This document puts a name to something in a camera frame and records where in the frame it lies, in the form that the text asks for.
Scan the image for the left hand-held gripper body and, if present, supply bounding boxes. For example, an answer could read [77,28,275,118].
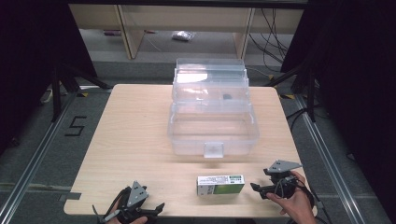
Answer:
[117,180,149,224]

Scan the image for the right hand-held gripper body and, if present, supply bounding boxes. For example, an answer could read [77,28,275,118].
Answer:
[262,160,304,200]

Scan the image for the green and white medicine box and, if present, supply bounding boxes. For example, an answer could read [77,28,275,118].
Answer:
[196,174,246,197]

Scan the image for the clear plastic storage box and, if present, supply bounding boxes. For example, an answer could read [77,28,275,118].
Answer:
[167,57,261,159]

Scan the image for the person's left hand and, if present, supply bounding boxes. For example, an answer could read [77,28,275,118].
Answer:
[106,202,149,224]

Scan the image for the person's right hand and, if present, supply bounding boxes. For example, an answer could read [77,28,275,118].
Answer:
[265,170,318,224]

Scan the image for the black metal stand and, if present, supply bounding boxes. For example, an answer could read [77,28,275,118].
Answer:
[262,61,319,123]
[50,61,112,123]

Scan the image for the dark curtain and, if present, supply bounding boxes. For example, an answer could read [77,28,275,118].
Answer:
[279,0,396,216]
[0,0,98,153]

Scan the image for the crumpled clear plastic bag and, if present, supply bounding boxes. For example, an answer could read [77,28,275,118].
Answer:
[171,30,196,42]

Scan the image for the wooden shelf unit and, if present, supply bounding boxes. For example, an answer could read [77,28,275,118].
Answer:
[68,4,304,60]

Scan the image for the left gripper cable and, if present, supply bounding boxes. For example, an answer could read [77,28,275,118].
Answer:
[92,188,129,224]

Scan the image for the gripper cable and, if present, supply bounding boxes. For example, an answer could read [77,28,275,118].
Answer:
[92,188,129,224]
[292,178,333,224]

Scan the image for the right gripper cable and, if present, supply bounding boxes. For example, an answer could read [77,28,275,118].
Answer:
[292,178,333,224]

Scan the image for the metal floor rail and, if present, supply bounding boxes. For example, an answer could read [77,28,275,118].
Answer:
[0,90,79,224]
[293,92,375,224]

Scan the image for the black hanging cables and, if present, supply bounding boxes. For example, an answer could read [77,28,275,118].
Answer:
[247,7,290,65]

